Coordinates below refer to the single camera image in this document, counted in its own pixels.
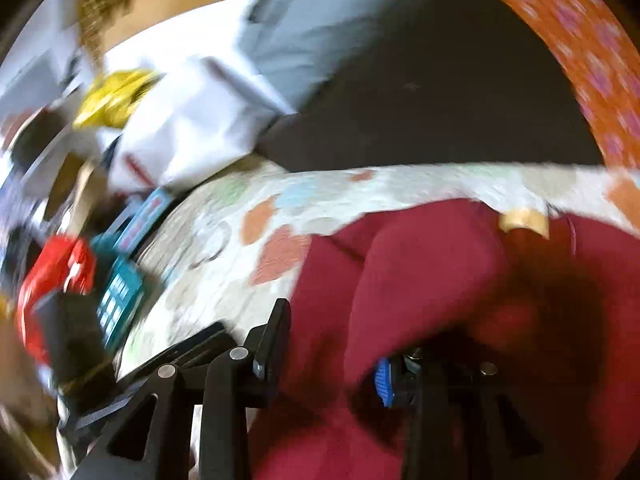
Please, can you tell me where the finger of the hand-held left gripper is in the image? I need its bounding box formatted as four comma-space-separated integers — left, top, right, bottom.
117, 322, 237, 386

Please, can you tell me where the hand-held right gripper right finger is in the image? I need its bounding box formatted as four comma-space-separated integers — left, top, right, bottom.
372, 345, 546, 480

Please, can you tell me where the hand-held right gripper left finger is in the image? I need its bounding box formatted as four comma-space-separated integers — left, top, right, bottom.
70, 298, 292, 480

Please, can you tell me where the dark red garment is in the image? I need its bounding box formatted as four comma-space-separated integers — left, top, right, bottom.
247, 199, 640, 480

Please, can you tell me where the teal cardboard box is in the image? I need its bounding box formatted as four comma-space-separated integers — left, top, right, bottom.
90, 232, 146, 353

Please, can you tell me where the red plastic object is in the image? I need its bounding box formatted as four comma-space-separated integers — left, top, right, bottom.
17, 237, 96, 356

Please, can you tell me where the heart print quilted blanket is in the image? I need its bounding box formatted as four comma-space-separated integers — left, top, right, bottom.
55, 162, 640, 480

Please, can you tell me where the white paper bag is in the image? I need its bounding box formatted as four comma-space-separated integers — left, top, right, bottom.
97, 55, 296, 193

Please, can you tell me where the yellow plastic bag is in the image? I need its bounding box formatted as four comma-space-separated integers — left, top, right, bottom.
72, 69, 161, 131

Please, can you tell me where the dark brown cushion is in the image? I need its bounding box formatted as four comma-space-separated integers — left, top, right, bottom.
257, 0, 606, 173

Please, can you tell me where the grey laptop bag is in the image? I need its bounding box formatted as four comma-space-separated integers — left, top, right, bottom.
240, 0, 441, 111

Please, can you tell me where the orange floral cloth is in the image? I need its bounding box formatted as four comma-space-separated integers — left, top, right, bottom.
445, 0, 640, 171

